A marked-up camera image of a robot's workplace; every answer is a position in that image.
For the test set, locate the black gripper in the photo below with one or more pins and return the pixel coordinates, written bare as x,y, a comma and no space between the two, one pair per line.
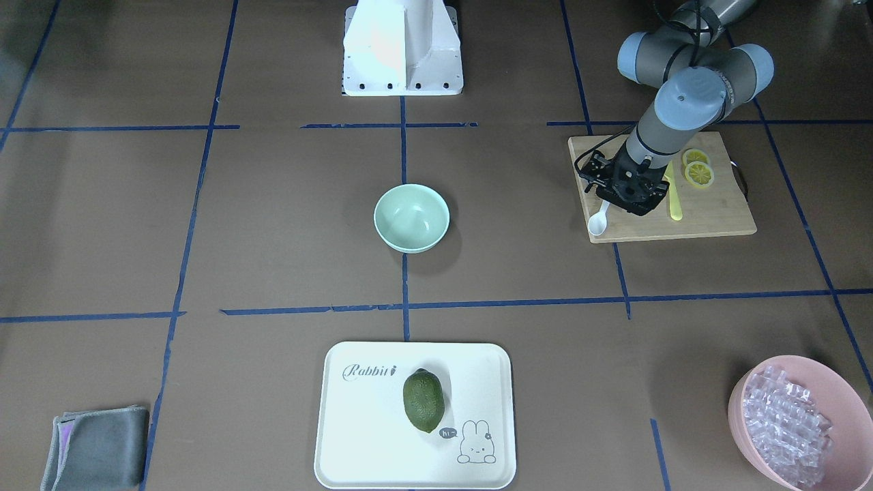
597,172

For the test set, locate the yellow plastic knife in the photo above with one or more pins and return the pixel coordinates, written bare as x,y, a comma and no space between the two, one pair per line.
674,203

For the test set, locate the grey folded cloth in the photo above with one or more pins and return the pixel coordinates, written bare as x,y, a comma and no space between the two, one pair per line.
97,450

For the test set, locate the wooden cutting board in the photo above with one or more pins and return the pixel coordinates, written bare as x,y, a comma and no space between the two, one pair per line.
720,210

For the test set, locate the mint green bowl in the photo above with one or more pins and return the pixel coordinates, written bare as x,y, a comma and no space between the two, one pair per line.
411,218

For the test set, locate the green avocado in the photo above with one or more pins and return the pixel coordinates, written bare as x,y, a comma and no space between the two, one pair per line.
423,400

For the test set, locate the white spoon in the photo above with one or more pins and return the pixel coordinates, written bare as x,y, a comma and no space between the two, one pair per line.
598,222

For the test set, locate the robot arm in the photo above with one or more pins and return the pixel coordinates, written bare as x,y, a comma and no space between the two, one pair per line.
697,86

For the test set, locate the lemon slice lower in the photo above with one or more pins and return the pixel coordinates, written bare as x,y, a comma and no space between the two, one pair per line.
699,174

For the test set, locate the white tray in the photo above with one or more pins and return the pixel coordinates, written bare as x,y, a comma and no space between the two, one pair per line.
365,441

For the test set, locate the white pillar mount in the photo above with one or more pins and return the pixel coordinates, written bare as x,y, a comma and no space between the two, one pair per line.
401,48

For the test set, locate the pink bowl with ice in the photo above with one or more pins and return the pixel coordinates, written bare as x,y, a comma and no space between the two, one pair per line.
801,425

